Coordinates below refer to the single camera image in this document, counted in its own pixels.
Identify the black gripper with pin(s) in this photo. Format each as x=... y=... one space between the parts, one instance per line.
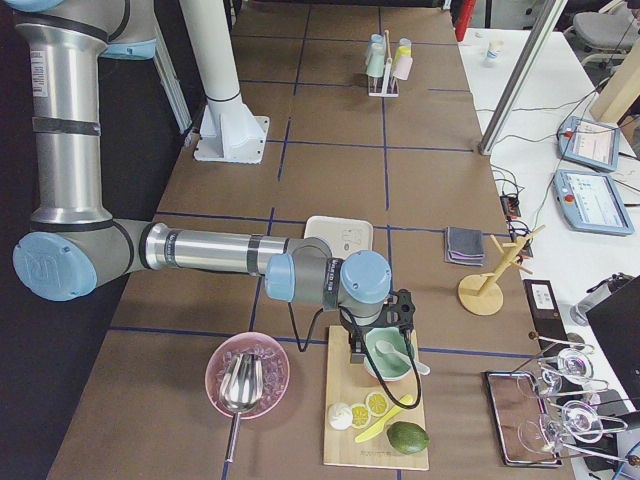
x=352 y=332

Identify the green cup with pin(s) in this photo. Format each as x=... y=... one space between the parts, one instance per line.
x=376 y=64

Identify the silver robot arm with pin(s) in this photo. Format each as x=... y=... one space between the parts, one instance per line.
x=75 y=245

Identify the cream rabbit tray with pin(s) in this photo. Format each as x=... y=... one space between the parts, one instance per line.
x=343 y=236

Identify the black metal tray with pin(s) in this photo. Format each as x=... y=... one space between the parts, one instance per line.
x=513 y=403

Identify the beige cup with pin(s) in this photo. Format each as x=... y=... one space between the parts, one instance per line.
x=403 y=67

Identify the yellow cup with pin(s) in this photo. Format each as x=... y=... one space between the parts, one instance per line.
x=402 y=50

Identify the blue cup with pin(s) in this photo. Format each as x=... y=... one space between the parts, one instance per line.
x=376 y=42

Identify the paper cup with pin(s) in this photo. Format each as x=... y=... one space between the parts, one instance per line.
x=493 y=52

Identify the white spoon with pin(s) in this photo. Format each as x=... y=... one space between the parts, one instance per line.
x=387 y=348

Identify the green bowl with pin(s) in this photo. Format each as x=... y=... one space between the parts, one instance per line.
x=389 y=366

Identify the wooden mug tree stand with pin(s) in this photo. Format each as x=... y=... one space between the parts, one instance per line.
x=480 y=294

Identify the yellow plastic knife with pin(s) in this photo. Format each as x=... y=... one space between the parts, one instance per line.
x=378 y=427

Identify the folded grey cloth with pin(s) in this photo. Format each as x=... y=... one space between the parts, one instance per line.
x=464 y=246

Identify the lemon slice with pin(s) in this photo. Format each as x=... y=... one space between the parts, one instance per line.
x=377 y=403
x=360 y=416

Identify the wooden cutting board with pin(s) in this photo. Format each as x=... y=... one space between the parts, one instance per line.
x=351 y=383

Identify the white garlic bulb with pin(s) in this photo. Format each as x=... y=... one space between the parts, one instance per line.
x=340 y=416

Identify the green avocado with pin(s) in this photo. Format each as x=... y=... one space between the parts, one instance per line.
x=407 y=438

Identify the pink bowl with ice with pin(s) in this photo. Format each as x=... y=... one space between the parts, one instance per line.
x=275 y=367

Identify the black box with label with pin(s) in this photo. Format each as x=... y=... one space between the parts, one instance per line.
x=544 y=309

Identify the metal scoop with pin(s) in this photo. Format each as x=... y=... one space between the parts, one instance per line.
x=240 y=391

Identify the wine glass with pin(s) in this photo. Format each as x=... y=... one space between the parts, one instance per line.
x=568 y=373
x=577 y=422

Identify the near teach pendant tablet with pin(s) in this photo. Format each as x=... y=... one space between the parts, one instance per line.
x=591 y=203

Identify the teach pendant tablet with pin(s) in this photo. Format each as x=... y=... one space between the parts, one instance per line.
x=589 y=143
x=591 y=203

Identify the far teach pendant tablet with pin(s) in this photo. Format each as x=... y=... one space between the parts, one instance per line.
x=589 y=143

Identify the white wire cup rack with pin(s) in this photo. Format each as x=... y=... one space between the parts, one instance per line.
x=382 y=87

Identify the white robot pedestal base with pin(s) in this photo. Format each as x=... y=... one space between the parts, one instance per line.
x=229 y=131

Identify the aluminium frame post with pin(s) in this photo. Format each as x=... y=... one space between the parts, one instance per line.
x=541 y=30

